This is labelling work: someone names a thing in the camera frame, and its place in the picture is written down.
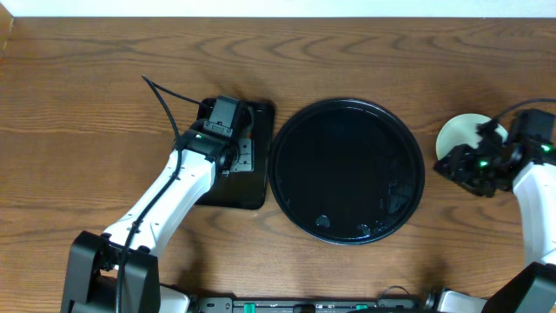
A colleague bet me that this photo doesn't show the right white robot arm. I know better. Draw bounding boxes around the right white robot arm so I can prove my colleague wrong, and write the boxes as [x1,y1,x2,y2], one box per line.
[433,111,555,312]

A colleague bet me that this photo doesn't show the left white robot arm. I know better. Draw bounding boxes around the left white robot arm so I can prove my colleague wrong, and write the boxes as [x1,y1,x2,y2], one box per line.
[61,130,254,312]

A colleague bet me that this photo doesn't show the rectangular black tray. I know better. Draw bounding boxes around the rectangular black tray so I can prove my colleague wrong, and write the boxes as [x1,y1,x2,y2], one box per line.
[197,98,275,210]

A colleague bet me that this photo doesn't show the round black tray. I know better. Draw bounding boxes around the round black tray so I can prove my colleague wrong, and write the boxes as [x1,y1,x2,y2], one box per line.
[268,98,425,245]

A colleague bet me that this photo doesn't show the green plate with three streaks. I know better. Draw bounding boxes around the green plate with three streaks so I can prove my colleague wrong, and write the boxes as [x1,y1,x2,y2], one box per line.
[436,113,491,160]

